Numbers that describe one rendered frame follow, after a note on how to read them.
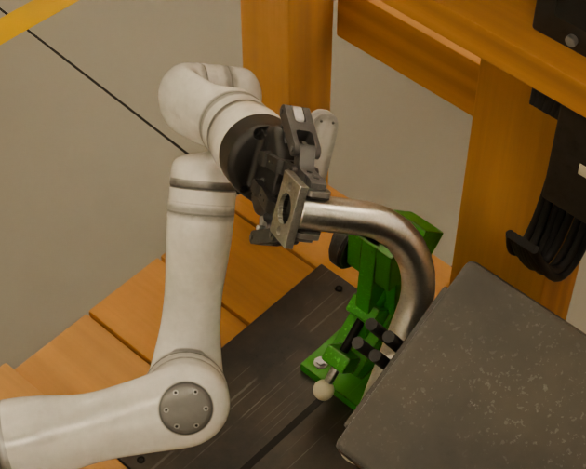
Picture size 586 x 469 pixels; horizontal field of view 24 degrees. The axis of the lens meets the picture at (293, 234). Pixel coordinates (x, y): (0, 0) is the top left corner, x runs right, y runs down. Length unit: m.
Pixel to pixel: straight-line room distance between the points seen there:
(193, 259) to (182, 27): 2.36
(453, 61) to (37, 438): 0.71
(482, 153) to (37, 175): 1.89
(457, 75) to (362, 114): 1.73
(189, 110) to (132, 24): 2.41
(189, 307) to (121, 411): 0.13
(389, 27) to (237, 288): 0.45
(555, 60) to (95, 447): 0.59
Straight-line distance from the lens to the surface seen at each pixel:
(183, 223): 1.39
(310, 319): 1.89
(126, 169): 3.35
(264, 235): 1.18
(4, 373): 1.88
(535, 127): 1.56
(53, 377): 1.89
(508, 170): 1.63
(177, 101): 1.37
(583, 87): 1.30
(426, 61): 1.77
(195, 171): 1.38
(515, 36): 1.34
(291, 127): 1.16
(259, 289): 1.95
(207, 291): 1.42
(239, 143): 1.21
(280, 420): 1.80
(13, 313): 3.10
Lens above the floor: 2.40
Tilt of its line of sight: 49 degrees down
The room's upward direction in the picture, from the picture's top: straight up
